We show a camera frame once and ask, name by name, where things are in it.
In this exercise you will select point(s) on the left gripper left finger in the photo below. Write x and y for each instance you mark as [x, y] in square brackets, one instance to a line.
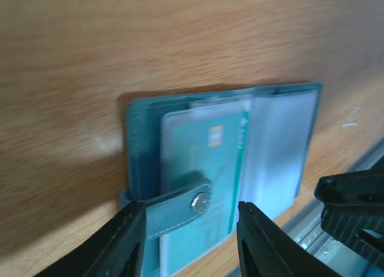
[116, 249]

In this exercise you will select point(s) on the teal leather card holder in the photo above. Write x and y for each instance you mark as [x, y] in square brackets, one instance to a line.
[280, 125]

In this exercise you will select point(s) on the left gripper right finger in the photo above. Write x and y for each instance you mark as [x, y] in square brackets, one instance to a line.
[266, 250]

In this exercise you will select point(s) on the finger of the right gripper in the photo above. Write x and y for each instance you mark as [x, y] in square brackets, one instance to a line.
[353, 211]

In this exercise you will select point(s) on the aluminium front rail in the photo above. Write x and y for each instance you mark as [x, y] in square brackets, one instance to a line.
[305, 229]

